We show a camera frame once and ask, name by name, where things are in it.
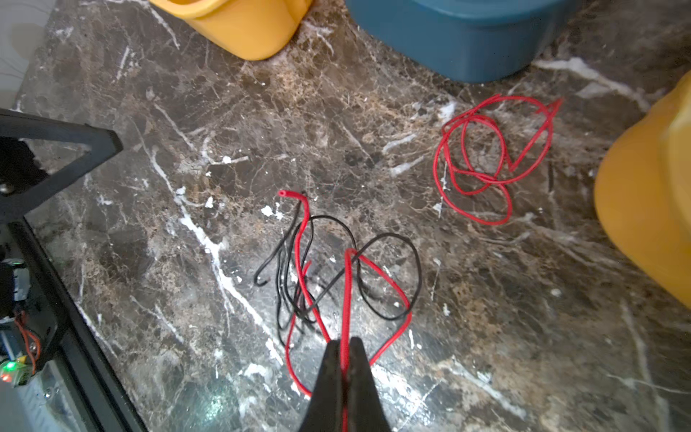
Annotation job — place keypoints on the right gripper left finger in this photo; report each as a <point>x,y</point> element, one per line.
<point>326,409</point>

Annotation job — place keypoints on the right yellow plastic bin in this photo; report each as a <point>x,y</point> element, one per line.
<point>642,192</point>

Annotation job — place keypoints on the teal plastic bin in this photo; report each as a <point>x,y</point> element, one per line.
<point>467,41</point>

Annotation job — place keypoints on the yellow plastic bin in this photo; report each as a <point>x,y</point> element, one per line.
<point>249,29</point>
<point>642,192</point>

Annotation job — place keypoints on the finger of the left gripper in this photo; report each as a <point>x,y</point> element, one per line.
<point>40,157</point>

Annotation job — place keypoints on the left yellow plastic bin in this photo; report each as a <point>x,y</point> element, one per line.
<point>249,29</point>

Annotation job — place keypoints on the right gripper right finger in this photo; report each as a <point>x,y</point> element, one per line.
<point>362,405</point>

